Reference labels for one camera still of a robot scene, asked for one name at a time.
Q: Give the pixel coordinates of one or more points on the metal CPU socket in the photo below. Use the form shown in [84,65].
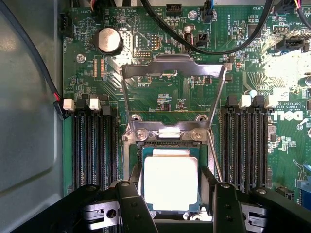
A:
[126,157]

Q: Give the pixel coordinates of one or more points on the grey metal PC case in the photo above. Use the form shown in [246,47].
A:
[24,145]

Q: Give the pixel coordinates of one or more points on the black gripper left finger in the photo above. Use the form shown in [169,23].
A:
[136,213]

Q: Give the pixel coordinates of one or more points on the thin metal locking lever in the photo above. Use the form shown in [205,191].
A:
[215,155]

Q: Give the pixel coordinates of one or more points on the blue plastic connector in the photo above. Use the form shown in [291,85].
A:
[305,184]

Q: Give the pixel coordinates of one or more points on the black side header socket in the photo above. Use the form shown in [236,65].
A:
[65,24]

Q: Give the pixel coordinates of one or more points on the silver coin cell battery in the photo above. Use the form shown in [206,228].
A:
[109,40]

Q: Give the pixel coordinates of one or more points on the metal socket cover frame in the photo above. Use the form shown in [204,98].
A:
[170,63]

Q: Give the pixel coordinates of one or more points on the black SATA port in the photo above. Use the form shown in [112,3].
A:
[292,44]

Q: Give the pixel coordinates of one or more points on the green Dell motherboard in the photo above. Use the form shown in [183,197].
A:
[182,89]

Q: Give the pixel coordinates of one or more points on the silver motherboard screw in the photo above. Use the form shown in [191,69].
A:
[192,15]
[81,58]

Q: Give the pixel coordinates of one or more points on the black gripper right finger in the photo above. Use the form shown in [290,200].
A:
[226,211]

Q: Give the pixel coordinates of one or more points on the RAM slot with black latch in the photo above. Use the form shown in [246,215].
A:
[112,150]
[86,150]
[251,150]
[226,150]

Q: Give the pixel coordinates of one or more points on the black pin header socket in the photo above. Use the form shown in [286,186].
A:
[174,9]

